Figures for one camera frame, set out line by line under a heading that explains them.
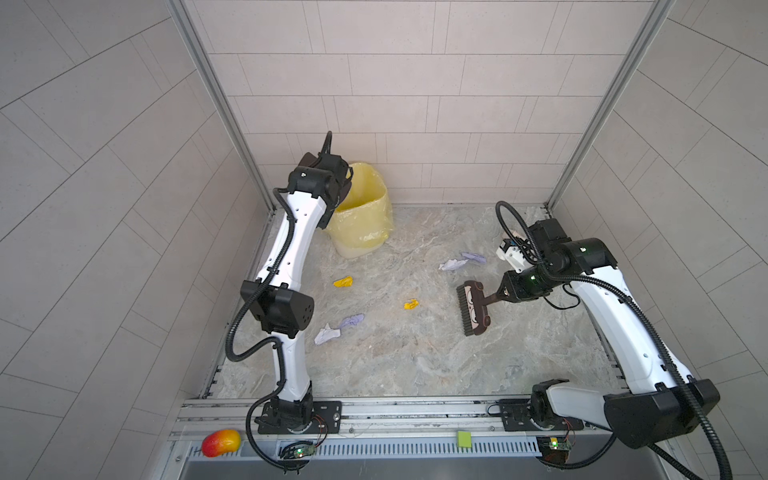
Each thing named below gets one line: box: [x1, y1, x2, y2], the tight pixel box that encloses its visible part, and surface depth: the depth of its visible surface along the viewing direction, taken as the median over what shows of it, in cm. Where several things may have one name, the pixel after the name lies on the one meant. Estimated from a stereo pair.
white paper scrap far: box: [438, 259, 468, 271], surface depth 101 cm
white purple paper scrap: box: [314, 313, 365, 345], surface depth 85 cm
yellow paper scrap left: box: [333, 276, 353, 288], surface depth 96 cm
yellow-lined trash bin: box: [327, 162, 395, 258], surface depth 89 cm
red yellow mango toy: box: [202, 429, 242, 458], surface depth 67 cm
